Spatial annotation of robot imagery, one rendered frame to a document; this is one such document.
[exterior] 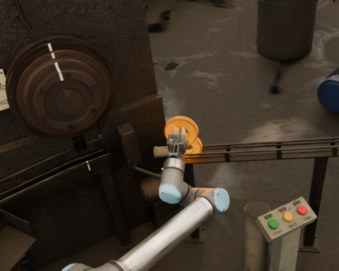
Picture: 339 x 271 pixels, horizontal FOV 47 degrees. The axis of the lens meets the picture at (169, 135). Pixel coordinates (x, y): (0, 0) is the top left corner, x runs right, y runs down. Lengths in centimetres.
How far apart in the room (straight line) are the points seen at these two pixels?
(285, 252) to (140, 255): 81
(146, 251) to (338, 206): 164
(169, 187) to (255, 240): 62
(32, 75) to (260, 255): 137
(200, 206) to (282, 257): 58
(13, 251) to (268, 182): 169
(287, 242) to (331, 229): 75
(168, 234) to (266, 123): 209
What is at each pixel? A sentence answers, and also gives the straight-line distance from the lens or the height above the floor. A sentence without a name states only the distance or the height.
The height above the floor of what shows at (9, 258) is 60.
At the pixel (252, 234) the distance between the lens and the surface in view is 195.
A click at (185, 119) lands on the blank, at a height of 94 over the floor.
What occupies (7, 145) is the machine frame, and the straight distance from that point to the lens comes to 201.
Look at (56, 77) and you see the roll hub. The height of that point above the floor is 124.
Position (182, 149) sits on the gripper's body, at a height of 89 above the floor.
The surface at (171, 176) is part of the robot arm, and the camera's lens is 156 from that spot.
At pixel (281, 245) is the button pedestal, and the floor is 48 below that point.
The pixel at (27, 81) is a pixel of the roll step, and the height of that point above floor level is 123.
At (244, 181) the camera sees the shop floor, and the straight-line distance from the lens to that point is 277.
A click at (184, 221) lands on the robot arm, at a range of 141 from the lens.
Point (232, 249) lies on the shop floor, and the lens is 240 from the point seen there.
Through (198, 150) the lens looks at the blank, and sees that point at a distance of 194.
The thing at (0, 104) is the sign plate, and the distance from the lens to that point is 190.
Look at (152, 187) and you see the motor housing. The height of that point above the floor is 52.
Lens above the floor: 193
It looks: 37 degrees down
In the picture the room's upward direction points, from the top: 8 degrees counter-clockwise
